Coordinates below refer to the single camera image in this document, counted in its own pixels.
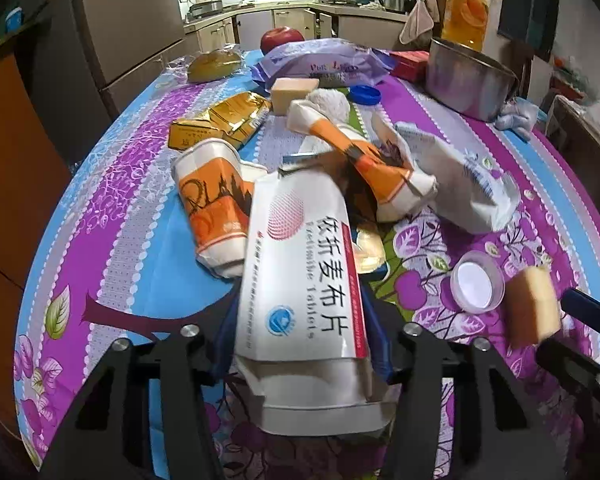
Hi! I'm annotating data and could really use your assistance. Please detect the beige kitchen cabinets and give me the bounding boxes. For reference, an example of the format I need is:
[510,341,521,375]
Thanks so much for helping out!
[182,2,411,53]

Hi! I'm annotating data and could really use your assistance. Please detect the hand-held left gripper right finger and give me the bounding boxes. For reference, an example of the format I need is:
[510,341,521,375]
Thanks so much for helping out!
[360,285,566,480]

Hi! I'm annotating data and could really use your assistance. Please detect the beige cardboard block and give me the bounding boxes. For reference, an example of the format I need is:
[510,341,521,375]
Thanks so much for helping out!
[270,77,321,116]

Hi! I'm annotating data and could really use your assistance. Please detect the white towel wad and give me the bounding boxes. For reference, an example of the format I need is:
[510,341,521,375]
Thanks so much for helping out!
[307,87,351,126]

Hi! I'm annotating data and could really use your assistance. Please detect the clear plastic piece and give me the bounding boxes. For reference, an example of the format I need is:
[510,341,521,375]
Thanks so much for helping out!
[355,227,387,275]

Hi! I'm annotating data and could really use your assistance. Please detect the hanging pink cloth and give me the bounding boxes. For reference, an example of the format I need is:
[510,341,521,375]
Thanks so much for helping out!
[399,0,435,46]

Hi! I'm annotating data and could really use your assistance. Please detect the purple plastic bag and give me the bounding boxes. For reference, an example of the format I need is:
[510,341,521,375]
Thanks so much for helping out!
[252,37,395,88]

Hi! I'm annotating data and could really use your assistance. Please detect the orange wooden cabinet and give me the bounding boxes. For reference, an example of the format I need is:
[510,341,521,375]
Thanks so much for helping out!
[0,35,73,436]

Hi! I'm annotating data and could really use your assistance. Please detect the steel pot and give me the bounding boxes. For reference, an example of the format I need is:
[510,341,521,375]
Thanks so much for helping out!
[425,37,521,122]

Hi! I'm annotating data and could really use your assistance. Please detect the blue plastic lid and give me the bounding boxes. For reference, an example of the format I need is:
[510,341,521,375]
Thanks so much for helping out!
[349,85,382,106]

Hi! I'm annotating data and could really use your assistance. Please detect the electric cooker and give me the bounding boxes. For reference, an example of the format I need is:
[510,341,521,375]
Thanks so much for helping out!
[187,0,224,18]

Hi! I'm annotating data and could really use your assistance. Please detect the orange white paper cup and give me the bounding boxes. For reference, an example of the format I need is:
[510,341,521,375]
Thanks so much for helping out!
[172,139,268,281]

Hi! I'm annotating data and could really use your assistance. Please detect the dark wooden chair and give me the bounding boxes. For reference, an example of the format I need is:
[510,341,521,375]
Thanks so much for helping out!
[545,95,600,241]

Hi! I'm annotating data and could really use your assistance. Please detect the clear plastic lid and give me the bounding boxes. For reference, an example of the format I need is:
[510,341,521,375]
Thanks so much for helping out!
[450,251,506,315]

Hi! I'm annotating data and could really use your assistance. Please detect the grey refrigerator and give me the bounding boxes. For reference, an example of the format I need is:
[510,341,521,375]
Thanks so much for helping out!
[72,0,201,106]

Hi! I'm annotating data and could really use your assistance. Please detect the yellow sponge piece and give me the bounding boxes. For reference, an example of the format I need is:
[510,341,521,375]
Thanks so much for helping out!
[502,266,563,351]

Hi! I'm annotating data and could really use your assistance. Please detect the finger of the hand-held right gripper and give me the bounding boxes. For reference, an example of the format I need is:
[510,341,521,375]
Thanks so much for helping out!
[535,337,600,411]
[560,287,600,337]

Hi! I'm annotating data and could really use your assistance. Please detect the gold foil packet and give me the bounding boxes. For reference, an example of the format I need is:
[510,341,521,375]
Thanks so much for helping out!
[169,92,273,151]

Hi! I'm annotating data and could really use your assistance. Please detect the crushed orange paper cup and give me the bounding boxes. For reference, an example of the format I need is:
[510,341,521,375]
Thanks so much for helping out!
[286,99,438,223]

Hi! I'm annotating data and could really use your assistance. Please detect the red box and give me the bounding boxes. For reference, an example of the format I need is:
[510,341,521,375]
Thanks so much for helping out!
[390,51,431,82]

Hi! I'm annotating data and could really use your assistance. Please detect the bread in clear bag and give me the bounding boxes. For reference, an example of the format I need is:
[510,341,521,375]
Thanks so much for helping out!
[186,49,244,83]

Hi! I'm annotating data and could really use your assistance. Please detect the white medicine box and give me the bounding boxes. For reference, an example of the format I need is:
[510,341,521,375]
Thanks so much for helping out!
[232,167,398,436]

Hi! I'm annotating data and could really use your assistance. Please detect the red apple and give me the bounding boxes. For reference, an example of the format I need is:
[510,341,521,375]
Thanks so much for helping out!
[260,26,305,55]

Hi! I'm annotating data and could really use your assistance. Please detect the orange juice bottle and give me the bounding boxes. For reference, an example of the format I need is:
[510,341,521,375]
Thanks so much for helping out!
[440,0,493,52]

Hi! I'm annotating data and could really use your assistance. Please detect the crumpled white packet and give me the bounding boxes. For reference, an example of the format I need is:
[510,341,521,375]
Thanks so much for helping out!
[372,112,521,235]

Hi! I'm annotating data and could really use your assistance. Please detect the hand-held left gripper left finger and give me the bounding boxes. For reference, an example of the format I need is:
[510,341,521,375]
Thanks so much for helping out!
[40,300,241,480]

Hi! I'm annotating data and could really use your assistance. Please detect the crumpled light blue cloth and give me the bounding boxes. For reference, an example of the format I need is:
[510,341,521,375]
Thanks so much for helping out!
[495,97,538,133]

